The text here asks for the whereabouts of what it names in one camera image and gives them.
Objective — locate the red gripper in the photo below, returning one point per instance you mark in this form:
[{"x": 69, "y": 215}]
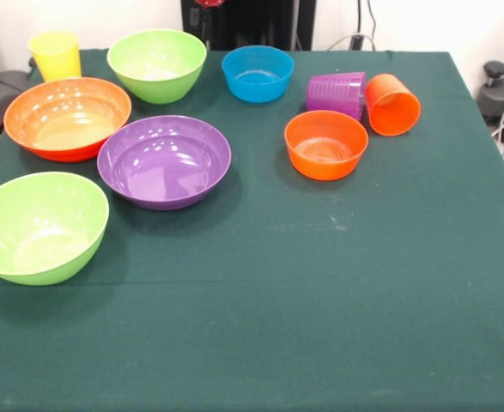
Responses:
[{"x": 210, "y": 3}]

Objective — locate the purple plastic cup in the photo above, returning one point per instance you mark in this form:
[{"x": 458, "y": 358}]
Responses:
[{"x": 335, "y": 94}]

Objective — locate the small orange plastic bowl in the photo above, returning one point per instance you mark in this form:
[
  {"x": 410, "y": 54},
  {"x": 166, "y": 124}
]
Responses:
[{"x": 326, "y": 150}]

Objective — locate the orange plastic cup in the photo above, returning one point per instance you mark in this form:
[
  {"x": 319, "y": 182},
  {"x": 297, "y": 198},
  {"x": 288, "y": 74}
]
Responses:
[{"x": 391, "y": 107}]

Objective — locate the lime green plastic bowl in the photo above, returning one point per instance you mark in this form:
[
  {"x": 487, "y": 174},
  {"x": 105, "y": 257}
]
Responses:
[
  {"x": 157, "y": 83},
  {"x": 41, "y": 232}
]

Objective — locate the blue plastic bowl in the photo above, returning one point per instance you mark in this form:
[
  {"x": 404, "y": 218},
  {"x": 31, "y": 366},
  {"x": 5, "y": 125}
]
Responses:
[{"x": 256, "y": 81}]

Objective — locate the yellow plastic cup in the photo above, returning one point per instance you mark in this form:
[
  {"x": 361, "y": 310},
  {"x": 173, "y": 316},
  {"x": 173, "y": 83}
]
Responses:
[{"x": 58, "y": 60}]

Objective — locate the purple plastic bowl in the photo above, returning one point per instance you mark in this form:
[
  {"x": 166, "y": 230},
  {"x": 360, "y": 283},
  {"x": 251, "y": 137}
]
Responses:
[{"x": 162, "y": 171}]

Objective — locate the black clamp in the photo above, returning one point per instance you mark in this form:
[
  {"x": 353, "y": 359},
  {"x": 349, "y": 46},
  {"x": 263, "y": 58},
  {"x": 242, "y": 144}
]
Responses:
[{"x": 356, "y": 43}]

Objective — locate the wide orange plastic bowl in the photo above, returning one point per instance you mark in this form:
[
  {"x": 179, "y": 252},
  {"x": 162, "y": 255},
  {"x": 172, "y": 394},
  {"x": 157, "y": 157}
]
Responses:
[{"x": 62, "y": 124}]

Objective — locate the black office chair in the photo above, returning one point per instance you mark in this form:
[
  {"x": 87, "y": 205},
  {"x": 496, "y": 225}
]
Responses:
[{"x": 2, "y": 92}]

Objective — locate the dark green tablecloth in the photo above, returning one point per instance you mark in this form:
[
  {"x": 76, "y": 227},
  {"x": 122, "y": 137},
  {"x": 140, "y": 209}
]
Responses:
[{"x": 277, "y": 300}]

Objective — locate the black stand with knob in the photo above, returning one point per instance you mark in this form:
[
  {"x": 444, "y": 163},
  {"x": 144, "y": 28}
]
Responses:
[{"x": 498, "y": 92}]

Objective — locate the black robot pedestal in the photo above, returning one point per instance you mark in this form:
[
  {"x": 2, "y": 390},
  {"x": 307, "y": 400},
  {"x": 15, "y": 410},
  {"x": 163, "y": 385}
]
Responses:
[{"x": 260, "y": 26}]

